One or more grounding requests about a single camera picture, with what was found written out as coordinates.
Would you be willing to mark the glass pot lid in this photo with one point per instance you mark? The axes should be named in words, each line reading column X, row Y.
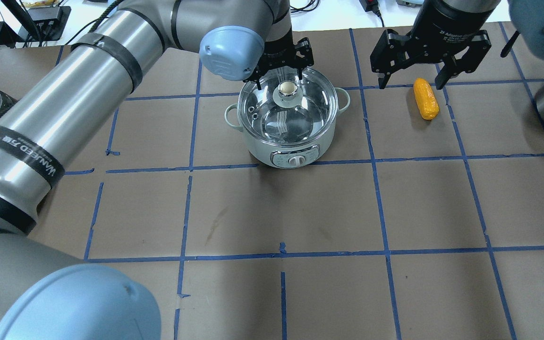
column 286, row 114

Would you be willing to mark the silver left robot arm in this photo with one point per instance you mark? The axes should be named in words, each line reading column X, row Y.
column 46, row 294

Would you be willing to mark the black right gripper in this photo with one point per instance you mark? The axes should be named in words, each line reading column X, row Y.
column 446, row 26

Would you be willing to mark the pale green electric pot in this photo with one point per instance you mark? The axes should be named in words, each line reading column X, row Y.
column 283, row 157

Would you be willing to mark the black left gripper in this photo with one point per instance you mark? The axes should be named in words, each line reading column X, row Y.
column 279, row 53

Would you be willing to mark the yellow toy corn cob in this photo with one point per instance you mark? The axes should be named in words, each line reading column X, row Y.
column 426, row 101

